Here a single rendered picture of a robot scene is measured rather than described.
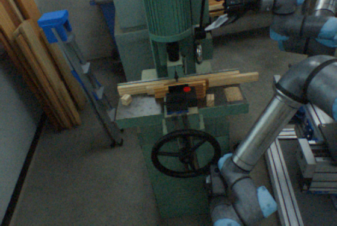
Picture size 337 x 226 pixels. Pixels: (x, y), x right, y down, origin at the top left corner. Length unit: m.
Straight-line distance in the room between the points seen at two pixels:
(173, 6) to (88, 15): 2.66
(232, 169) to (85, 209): 1.41
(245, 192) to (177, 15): 0.66
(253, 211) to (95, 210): 1.41
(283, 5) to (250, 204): 0.67
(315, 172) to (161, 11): 0.87
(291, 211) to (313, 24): 1.03
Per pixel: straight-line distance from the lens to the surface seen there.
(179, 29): 1.05
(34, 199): 2.33
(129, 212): 1.95
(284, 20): 1.05
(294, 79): 0.72
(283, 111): 0.76
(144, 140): 1.27
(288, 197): 1.71
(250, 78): 1.30
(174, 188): 1.59
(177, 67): 1.15
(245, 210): 0.82
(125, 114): 1.20
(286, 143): 2.00
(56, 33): 1.83
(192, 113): 1.04
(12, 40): 2.38
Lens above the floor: 1.65
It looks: 37 degrees down
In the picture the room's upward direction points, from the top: 9 degrees counter-clockwise
